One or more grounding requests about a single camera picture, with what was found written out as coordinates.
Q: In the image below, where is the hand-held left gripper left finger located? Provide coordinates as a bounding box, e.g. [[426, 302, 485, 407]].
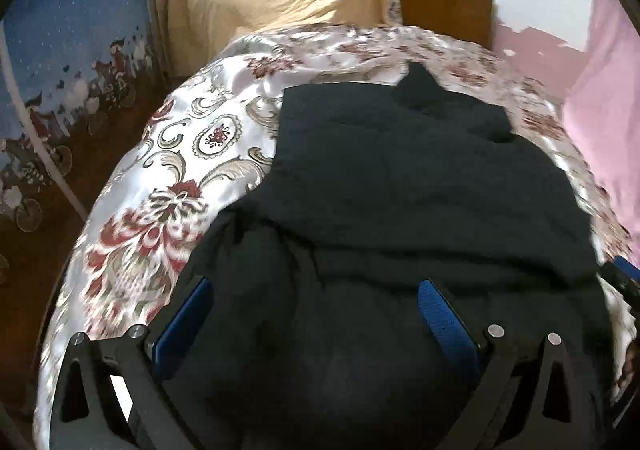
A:
[[51, 276, 211, 450]]

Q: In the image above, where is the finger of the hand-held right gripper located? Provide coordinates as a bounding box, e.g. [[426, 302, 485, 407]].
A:
[[599, 256, 640, 317]]

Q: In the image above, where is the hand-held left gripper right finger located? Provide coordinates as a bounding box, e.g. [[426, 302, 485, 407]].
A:
[[417, 278, 609, 450]]

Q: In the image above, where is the black garment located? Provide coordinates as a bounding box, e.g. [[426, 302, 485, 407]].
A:
[[159, 61, 613, 450]]

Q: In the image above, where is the floral satin bedspread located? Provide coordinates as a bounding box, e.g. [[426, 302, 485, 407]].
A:
[[32, 24, 638, 450]]

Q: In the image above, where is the pink curtain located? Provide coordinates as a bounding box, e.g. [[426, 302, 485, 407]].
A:
[[562, 0, 640, 251]]

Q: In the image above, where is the blue printed fabric wardrobe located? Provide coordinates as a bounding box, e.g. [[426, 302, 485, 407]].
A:
[[0, 0, 168, 288]]

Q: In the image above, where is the wooden headboard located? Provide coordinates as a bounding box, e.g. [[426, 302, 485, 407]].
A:
[[398, 0, 495, 49]]

